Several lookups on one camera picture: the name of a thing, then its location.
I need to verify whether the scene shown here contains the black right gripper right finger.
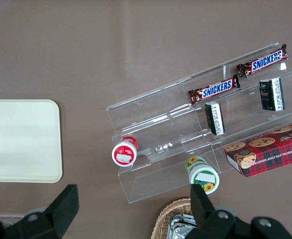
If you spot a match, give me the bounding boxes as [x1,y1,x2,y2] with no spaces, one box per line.
[190,184,237,239]

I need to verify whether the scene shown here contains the clear acrylic bottle rack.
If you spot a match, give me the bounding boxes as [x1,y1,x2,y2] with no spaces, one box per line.
[0,213,30,225]

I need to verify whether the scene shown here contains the green lidded sunflower cup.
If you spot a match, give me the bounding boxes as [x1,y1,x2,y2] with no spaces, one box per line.
[184,155,220,195]

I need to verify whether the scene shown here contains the red tartan cookie box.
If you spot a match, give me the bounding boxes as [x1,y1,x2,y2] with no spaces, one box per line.
[223,120,292,178]

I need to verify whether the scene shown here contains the cream plastic tray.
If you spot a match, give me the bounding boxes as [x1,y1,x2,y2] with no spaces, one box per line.
[0,99,63,184]

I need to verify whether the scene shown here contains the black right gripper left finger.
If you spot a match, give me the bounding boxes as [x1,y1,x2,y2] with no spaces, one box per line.
[18,184,80,239]

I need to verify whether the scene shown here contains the small black white box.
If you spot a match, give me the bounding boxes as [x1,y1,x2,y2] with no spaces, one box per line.
[204,101,227,136]
[258,77,286,113]

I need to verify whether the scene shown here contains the stacked aluminium foil trays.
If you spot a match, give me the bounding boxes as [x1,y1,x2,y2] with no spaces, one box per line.
[169,213,199,239]

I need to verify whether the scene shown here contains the clear acrylic stepped shelf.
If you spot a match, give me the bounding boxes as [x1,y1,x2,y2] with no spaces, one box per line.
[105,42,292,205]

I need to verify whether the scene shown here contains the red lidded white cup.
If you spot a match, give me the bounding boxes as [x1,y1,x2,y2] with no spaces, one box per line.
[111,135,140,167]

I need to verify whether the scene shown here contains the brown Snickers bar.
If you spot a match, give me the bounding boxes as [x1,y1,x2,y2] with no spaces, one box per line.
[187,74,242,106]
[235,43,289,79]

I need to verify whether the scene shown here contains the light oval wicker basket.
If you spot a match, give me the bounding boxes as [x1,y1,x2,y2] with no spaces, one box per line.
[151,197,199,239]

